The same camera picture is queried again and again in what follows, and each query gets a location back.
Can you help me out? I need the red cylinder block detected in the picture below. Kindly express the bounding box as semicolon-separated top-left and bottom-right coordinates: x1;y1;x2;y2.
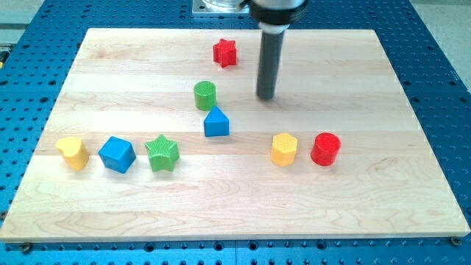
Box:
311;132;341;166

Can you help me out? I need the red star block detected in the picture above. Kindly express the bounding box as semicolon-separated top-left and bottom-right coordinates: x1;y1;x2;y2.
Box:
213;38;237;68

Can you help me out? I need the light wooden board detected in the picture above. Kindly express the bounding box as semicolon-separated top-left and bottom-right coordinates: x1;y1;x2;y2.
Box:
1;28;470;243

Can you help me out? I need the green cylinder block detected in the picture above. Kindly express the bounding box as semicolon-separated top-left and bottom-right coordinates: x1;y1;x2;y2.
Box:
194;81;216;110

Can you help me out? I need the yellow heart block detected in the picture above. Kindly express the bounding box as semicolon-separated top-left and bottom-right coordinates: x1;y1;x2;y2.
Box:
55;137;90;171

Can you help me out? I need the blue cube block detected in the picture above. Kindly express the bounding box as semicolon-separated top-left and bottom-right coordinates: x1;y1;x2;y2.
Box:
98;136;136;174

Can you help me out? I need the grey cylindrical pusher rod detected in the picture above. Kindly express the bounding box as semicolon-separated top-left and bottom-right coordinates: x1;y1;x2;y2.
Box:
256;32;284;100

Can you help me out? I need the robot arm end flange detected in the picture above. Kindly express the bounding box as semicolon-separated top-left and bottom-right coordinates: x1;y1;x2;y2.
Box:
247;0;309;35

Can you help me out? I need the yellow hexagon block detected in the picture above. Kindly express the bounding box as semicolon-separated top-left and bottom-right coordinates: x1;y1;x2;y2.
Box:
270;132;298;166

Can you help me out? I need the green star block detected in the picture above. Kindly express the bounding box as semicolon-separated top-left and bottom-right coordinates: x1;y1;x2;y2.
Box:
144;135;180;172

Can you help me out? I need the blue perforated table plate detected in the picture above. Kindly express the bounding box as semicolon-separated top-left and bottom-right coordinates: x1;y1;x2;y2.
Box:
1;1;470;264

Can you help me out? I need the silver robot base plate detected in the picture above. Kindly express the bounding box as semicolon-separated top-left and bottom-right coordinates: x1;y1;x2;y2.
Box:
190;0;249;15

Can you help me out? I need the blue triangle block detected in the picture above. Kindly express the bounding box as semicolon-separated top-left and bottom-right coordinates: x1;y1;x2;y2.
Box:
203;106;230;137

